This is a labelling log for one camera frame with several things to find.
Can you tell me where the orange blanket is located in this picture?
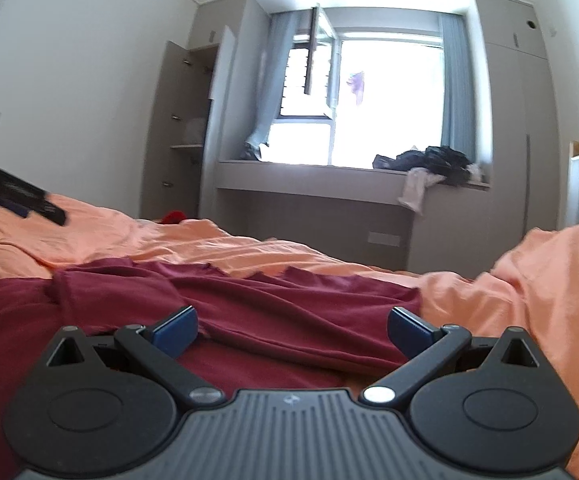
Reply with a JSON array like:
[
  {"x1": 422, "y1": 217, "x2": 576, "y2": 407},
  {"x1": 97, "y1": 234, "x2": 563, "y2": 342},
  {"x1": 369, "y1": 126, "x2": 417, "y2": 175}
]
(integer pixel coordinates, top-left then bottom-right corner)
[{"x1": 0, "y1": 192, "x2": 579, "y2": 480}]

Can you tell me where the long grey-blue curtain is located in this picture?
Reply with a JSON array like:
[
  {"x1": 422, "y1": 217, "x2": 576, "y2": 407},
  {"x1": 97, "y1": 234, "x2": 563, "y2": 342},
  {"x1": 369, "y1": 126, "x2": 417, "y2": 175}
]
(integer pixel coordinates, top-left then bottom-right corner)
[{"x1": 244, "y1": 10, "x2": 300, "y2": 161}]

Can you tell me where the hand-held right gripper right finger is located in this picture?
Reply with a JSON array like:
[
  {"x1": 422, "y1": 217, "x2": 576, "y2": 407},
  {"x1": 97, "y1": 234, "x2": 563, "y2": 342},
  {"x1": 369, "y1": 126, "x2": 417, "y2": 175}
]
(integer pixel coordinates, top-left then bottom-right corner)
[{"x1": 362, "y1": 306, "x2": 543, "y2": 408}]

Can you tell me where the large window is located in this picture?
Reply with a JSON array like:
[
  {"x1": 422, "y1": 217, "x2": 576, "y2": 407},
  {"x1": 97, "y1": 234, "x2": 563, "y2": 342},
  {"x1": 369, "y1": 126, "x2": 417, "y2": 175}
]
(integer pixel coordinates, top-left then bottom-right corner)
[{"x1": 280, "y1": 5, "x2": 445, "y2": 167}]

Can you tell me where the purple hanging cloth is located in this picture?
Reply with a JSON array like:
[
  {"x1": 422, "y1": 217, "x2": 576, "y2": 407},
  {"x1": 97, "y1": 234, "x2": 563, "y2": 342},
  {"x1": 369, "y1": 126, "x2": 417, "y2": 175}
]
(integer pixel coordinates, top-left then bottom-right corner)
[{"x1": 345, "y1": 71, "x2": 367, "y2": 107}]

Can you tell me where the dark red garment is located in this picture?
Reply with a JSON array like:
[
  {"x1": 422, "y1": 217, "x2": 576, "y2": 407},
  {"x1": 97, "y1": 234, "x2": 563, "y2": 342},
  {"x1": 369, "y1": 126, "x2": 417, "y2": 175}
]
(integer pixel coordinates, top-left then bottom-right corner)
[{"x1": 0, "y1": 257, "x2": 424, "y2": 480}]

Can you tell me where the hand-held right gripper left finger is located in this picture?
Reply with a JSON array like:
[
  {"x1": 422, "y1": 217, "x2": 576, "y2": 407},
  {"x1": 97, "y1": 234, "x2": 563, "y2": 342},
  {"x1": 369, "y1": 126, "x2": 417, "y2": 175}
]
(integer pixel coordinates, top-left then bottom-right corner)
[{"x1": 44, "y1": 306, "x2": 225, "y2": 408}]

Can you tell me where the grey open wardrobe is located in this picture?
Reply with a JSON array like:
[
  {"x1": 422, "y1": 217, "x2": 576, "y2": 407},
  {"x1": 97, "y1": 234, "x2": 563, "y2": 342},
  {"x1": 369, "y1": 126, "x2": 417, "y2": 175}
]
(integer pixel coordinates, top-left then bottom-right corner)
[{"x1": 140, "y1": 25, "x2": 236, "y2": 221}]

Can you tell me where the white hanging cloth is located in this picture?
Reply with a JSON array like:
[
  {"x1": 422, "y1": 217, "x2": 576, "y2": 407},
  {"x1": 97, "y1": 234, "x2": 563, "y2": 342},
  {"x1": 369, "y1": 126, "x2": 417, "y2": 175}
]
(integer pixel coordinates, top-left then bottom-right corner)
[{"x1": 397, "y1": 169, "x2": 445, "y2": 217}]

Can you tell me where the pile of dark clothes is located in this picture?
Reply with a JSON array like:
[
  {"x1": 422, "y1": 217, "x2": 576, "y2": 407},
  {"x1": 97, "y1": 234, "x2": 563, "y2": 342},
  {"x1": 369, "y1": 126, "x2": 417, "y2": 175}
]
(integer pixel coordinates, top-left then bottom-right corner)
[{"x1": 372, "y1": 145, "x2": 476, "y2": 187}]

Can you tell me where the grey window bench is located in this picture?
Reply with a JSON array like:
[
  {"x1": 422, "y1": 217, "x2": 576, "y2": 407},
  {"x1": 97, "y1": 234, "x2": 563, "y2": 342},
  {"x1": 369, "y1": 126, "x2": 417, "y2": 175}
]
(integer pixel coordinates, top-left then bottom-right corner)
[{"x1": 216, "y1": 159, "x2": 493, "y2": 275}]

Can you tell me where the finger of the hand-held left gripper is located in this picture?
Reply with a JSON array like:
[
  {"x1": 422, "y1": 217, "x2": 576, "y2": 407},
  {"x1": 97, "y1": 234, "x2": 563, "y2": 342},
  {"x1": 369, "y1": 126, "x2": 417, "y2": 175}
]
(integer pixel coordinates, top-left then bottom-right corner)
[{"x1": 0, "y1": 170, "x2": 69, "y2": 227}]

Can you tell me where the short grey-blue curtain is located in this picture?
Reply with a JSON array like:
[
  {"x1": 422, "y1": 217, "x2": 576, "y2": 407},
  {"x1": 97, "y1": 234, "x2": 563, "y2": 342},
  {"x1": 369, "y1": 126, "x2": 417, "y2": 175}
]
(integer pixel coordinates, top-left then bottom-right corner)
[{"x1": 438, "y1": 12, "x2": 476, "y2": 158}]

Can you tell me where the tall grey closed wardrobe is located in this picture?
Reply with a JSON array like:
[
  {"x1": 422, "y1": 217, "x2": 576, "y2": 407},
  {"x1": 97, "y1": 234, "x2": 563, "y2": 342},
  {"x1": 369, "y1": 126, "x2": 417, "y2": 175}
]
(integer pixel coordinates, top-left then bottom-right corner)
[{"x1": 473, "y1": 0, "x2": 570, "y2": 233}]

